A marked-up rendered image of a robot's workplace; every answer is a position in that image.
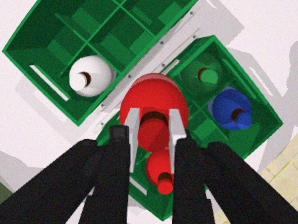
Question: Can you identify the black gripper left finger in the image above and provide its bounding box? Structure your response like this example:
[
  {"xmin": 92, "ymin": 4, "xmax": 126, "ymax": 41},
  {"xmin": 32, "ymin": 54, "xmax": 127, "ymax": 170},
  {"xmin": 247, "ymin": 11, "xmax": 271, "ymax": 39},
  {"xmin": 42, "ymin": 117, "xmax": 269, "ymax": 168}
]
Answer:
[{"xmin": 0, "ymin": 108, "xmax": 140, "ymax": 224}]

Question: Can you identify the green bottle crate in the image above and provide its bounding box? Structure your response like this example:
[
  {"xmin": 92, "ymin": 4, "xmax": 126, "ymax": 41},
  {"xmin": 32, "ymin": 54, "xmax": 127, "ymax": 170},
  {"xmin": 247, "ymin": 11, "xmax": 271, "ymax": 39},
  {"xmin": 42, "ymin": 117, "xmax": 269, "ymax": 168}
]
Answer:
[
  {"xmin": 96, "ymin": 35, "xmax": 284, "ymax": 222},
  {"xmin": 2, "ymin": 0, "xmax": 198, "ymax": 127}
]

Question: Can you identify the blue bottle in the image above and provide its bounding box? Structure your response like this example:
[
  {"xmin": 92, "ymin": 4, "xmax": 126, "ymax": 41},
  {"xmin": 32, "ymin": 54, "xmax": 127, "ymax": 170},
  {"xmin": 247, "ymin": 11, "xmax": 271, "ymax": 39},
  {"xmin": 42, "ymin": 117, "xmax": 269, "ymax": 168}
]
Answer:
[{"xmin": 206, "ymin": 85, "xmax": 252, "ymax": 130}]

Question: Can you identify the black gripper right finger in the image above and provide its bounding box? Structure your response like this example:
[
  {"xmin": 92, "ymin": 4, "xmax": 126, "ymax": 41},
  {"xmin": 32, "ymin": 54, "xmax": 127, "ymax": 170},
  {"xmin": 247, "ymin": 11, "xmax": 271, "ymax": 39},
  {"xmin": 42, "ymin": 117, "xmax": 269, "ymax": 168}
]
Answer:
[{"xmin": 169, "ymin": 109, "xmax": 298, "ymax": 224}]

